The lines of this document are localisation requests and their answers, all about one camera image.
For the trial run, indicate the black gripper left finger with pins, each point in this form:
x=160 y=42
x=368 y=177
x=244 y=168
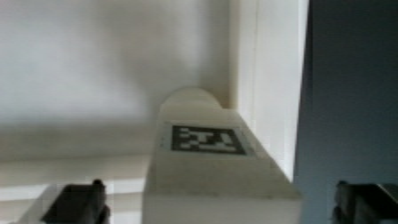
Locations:
x=79 y=207

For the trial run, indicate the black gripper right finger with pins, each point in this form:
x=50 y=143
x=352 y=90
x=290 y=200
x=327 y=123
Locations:
x=367 y=204

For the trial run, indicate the white table leg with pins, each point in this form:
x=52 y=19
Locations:
x=216 y=183

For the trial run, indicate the white square tabletop part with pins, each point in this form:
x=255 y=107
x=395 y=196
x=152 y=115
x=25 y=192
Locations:
x=98 y=55

